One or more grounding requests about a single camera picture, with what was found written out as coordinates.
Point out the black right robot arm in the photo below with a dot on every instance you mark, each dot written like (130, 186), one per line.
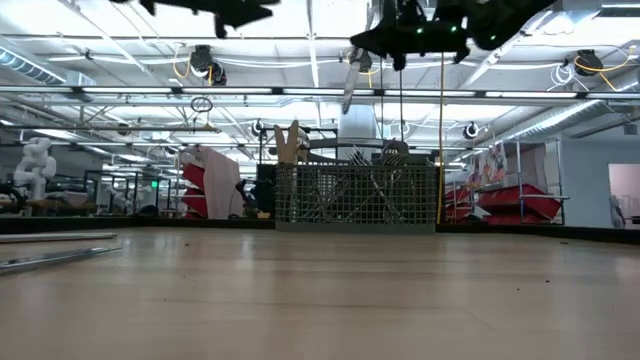
(500, 20)

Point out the red bin stack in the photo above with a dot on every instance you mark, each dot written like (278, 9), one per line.
(195, 190)

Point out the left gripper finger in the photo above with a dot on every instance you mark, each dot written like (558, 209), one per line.
(252, 10)

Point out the silver fork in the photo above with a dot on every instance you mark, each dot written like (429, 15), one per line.
(360, 156)

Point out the pale leaning board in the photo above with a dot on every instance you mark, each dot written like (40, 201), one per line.
(222, 185)

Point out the colourful poster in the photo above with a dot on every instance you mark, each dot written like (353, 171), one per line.
(492, 165)

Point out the black frame workcell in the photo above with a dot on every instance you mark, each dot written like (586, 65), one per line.
(125, 172)

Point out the grey mesh cutlery basket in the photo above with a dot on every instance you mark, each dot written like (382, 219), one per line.
(390, 200)

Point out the red plastic bin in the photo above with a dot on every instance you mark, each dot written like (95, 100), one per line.
(500, 200)

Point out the black equipment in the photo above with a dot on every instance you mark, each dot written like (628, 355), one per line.
(262, 190)

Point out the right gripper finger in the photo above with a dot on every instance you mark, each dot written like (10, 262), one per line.
(375, 40)

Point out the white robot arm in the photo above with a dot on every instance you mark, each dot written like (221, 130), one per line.
(35, 167)

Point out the metal shelf rack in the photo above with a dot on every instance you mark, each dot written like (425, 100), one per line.
(519, 175)

